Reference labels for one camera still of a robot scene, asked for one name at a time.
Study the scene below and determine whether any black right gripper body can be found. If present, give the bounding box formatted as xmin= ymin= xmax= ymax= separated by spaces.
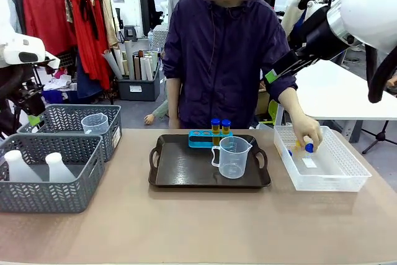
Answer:
xmin=291 ymin=9 xmax=345 ymax=60

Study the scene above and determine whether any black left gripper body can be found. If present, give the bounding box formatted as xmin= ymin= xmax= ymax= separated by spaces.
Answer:
xmin=19 ymin=88 xmax=46 ymax=117

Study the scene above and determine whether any clear plastic measuring cup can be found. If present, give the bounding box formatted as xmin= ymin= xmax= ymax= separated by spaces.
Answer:
xmin=81 ymin=113 xmax=110 ymax=136
xmin=211 ymin=136 xmax=252 ymax=180

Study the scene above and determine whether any person's left forearm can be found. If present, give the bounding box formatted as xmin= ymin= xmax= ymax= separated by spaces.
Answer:
xmin=277 ymin=87 xmax=311 ymax=125

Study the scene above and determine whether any person's right forearm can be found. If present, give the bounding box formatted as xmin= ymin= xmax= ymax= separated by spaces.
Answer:
xmin=167 ymin=77 xmax=182 ymax=129

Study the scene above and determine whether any person's left hand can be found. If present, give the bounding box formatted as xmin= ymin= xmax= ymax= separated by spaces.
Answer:
xmin=291 ymin=115 xmax=324 ymax=154

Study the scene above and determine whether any grey herringbone plastic basket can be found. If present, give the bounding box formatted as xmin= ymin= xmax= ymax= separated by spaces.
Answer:
xmin=17 ymin=104 xmax=123 ymax=163

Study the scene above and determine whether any mannequin with beige coat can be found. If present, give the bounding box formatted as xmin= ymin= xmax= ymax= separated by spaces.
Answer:
xmin=280 ymin=0 xmax=321 ymax=38

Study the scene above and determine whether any cardboard box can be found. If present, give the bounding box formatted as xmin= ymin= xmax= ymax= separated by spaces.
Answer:
xmin=255 ymin=87 xmax=271 ymax=116

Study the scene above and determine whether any white table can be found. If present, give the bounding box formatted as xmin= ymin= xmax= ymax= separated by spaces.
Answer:
xmin=293 ymin=59 xmax=397 ymax=122

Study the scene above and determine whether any green chair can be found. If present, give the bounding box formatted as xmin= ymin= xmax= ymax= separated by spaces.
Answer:
xmin=267 ymin=99 xmax=280 ymax=125

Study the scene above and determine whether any white monitor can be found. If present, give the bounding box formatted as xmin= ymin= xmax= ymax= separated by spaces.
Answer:
xmin=274 ymin=0 xmax=304 ymax=12

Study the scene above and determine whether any white plastic bottle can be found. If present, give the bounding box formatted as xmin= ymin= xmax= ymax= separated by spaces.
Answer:
xmin=3 ymin=150 xmax=43 ymax=183
xmin=45 ymin=152 xmax=77 ymax=183

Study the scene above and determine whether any person in purple jacket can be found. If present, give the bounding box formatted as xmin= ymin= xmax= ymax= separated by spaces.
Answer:
xmin=161 ymin=0 xmax=299 ymax=130

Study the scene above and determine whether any red dress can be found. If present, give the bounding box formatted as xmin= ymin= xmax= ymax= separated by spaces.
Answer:
xmin=67 ymin=0 xmax=113 ymax=91

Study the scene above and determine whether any large grey plastic basket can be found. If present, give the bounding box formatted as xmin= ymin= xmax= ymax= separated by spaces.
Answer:
xmin=0 ymin=133 xmax=106 ymax=214

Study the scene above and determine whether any red jacket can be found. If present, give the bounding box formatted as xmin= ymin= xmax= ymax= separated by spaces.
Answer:
xmin=22 ymin=0 xmax=78 ymax=61

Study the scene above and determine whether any grey paper roll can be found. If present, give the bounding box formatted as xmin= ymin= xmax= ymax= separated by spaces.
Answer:
xmin=101 ymin=48 xmax=124 ymax=80

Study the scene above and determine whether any light grey hanging garment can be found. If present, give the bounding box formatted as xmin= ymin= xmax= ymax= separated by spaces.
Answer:
xmin=2 ymin=0 xmax=25 ymax=35

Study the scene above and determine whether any dark grey storage bin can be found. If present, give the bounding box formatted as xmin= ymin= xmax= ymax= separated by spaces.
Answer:
xmin=117 ymin=62 xmax=161 ymax=102

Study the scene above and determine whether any black tripod stand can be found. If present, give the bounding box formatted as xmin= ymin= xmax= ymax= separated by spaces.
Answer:
xmin=361 ymin=120 xmax=397 ymax=155

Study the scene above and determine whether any black hanging scarf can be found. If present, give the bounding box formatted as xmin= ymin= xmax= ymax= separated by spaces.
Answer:
xmin=79 ymin=0 xmax=100 ymax=41

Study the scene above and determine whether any blue test tube rack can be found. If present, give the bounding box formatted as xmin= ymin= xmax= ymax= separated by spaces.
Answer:
xmin=187 ymin=129 xmax=234 ymax=149

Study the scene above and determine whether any beige hanging garment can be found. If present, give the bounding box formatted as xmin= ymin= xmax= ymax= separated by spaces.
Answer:
xmin=98 ymin=0 xmax=121 ymax=48

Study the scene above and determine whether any white perforated plastic basket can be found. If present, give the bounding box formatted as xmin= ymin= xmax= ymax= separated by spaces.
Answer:
xmin=273 ymin=125 xmax=373 ymax=192

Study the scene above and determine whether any black step stool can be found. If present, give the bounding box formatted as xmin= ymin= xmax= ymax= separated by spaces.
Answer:
xmin=123 ymin=24 xmax=139 ymax=43

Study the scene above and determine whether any dark brown serving tray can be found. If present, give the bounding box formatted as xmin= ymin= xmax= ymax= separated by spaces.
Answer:
xmin=148 ymin=133 xmax=272 ymax=189

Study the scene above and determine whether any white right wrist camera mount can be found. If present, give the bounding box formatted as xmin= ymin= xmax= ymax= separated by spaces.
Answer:
xmin=305 ymin=0 xmax=330 ymax=15

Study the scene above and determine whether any black left arm cable sleeve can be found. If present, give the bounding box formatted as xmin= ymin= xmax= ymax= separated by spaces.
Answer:
xmin=0 ymin=65 xmax=32 ymax=139

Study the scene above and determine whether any black arm cable sleeve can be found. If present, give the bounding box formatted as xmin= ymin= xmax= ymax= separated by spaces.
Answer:
xmin=365 ymin=43 xmax=397 ymax=104
xmin=0 ymin=65 xmax=32 ymax=139

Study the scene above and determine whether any black right arm cable sleeve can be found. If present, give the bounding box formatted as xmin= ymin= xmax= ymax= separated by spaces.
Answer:
xmin=365 ymin=43 xmax=397 ymax=104

